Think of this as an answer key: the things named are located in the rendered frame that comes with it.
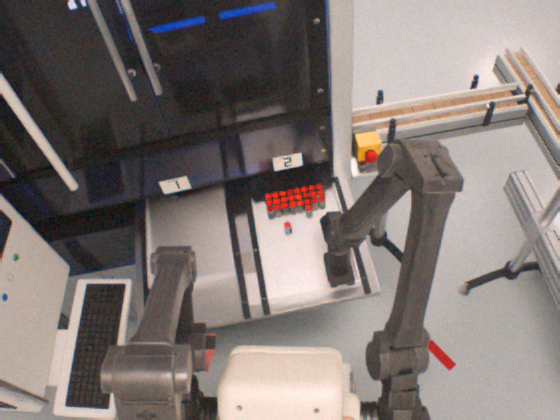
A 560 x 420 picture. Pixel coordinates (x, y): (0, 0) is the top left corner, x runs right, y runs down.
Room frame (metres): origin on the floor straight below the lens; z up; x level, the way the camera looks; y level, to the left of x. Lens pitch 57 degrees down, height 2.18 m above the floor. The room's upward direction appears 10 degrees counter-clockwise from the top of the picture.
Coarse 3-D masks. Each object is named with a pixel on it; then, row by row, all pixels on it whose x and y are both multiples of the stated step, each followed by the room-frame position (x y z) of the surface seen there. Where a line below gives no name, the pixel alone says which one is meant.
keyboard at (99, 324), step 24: (96, 288) 0.70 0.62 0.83; (120, 288) 0.70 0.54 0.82; (96, 312) 0.62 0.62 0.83; (120, 312) 0.62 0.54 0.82; (96, 336) 0.54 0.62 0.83; (72, 360) 0.48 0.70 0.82; (96, 360) 0.47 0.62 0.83; (72, 384) 0.40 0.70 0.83; (96, 384) 0.39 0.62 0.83; (96, 408) 0.32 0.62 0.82
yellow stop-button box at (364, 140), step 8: (368, 128) 0.98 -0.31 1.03; (352, 136) 0.98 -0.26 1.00; (360, 136) 0.95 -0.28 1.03; (368, 136) 0.94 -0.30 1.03; (376, 136) 0.94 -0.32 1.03; (352, 144) 0.97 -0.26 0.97; (360, 144) 0.92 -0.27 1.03; (368, 144) 0.91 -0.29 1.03; (376, 144) 0.91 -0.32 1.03; (360, 152) 0.91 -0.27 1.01; (360, 160) 0.91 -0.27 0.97
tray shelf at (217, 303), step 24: (312, 168) 0.98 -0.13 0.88; (240, 192) 0.93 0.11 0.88; (264, 192) 0.92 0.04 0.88; (240, 216) 0.84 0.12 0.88; (240, 240) 0.76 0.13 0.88; (216, 288) 0.62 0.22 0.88; (360, 288) 0.54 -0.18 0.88; (216, 312) 0.54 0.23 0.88; (240, 312) 0.53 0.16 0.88; (288, 312) 0.51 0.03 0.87
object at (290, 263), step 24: (336, 192) 0.84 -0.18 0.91; (264, 216) 0.83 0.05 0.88; (288, 216) 0.81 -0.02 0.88; (264, 240) 0.74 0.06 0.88; (288, 240) 0.73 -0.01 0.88; (312, 240) 0.71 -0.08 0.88; (264, 264) 0.66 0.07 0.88; (288, 264) 0.65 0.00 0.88; (312, 264) 0.64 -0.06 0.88; (288, 288) 0.58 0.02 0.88; (312, 288) 0.56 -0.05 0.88; (336, 288) 0.54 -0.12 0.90
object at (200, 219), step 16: (192, 192) 0.97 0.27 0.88; (208, 192) 0.95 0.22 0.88; (224, 192) 0.93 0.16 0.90; (160, 208) 0.93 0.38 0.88; (176, 208) 0.92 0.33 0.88; (192, 208) 0.90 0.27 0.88; (208, 208) 0.89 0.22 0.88; (224, 208) 0.88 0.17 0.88; (160, 224) 0.87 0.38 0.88; (176, 224) 0.86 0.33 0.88; (192, 224) 0.84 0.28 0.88; (208, 224) 0.83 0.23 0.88; (224, 224) 0.82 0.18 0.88; (160, 240) 0.81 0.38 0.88; (176, 240) 0.80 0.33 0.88; (192, 240) 0.79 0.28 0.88; (208, 240) 0.78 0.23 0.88; (224, 240) 0.77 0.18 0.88; (208, 256) 0.72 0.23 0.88; (224, 256) 0.71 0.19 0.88; (208, 272) 0.67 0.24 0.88; (224, 272) 0.65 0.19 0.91
